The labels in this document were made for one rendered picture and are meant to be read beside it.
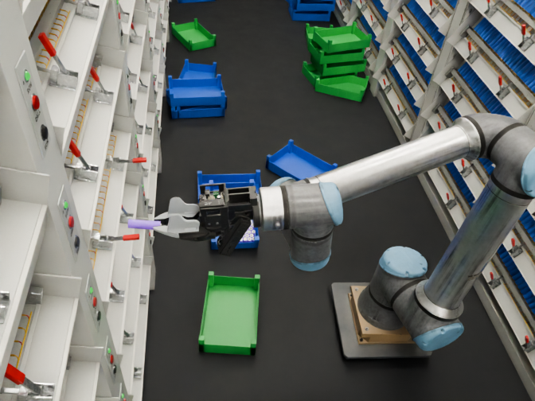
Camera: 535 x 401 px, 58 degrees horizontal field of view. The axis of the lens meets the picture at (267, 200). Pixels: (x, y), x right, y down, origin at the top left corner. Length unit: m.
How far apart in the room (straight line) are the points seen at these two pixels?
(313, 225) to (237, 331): 0.95
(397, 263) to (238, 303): 0.64
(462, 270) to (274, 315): 0.77
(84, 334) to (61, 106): 0.38
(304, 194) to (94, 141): 0.45
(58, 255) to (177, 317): 1.20
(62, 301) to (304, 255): 0.50
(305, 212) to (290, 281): 1.07
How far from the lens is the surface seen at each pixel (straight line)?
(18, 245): 0.62
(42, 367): 0.75
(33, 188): 0.65
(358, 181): 1.18
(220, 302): 1.93
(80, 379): 0.96
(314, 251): 1.04
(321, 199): 0.96
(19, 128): 0.60
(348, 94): 3.12
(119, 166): 1.31
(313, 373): 1.81
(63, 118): 0.80
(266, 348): 1.84
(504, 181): 1.30
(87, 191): 0.97
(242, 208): 0.96
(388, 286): 1.67
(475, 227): 1.38
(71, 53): 0.97
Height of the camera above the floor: 1.60
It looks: 44 degrees down
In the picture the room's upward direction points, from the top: 6 degrees clockwise
